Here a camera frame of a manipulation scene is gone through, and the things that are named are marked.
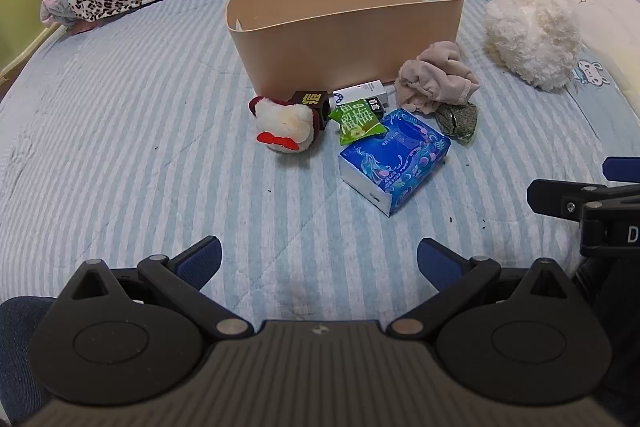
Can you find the small black packet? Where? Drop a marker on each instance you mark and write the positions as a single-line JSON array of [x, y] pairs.
[[375, 104]]

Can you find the white plush toy red bow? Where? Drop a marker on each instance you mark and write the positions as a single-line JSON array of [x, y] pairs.
[[285, 124]]

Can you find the green snack packet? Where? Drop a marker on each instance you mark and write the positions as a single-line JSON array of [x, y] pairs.
[[355, 123]]

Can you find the person's blue denim leg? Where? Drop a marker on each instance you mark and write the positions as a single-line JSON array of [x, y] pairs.
[[20, 347]]

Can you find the white flat box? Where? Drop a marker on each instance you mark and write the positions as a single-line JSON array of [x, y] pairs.
[[362, 91]]

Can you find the brown box gold character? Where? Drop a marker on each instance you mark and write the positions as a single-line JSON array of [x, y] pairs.
[[312, 104]]

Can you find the green cabinet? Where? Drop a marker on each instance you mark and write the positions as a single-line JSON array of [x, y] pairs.
[[27, 2]]

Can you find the light blue rabbit print cloth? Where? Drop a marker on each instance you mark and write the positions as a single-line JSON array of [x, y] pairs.
[[590, 112]]

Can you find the beige storage basket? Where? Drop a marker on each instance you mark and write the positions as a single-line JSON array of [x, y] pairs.
[[325, 42]]

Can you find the cream white quilt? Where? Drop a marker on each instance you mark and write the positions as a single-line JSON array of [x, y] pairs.
[[600, 2]]

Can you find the blue tissue pack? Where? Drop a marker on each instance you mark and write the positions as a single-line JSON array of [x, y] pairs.
[[395, 157]]

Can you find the dark green glitter pouch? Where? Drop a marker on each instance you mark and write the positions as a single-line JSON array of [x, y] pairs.
[[457, 122]]

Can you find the blue striped bed sheet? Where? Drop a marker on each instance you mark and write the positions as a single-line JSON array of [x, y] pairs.
[[150, 157]]

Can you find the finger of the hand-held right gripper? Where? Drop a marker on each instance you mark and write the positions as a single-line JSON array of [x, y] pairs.
[[555, 197], [622, 169]]

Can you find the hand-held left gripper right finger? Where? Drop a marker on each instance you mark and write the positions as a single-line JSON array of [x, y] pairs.
[[439, 258]]

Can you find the pink patterned cloth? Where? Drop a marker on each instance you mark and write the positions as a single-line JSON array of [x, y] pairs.
[[52, 9]]

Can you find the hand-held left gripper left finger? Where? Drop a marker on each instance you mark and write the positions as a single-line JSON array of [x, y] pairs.
[[201, 258]]

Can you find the pink beige crumpled cloth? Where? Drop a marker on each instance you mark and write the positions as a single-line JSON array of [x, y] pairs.
[[435, 77]]

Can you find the white fluffy plush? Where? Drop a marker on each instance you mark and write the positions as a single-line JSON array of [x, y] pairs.
[[532, 37]]

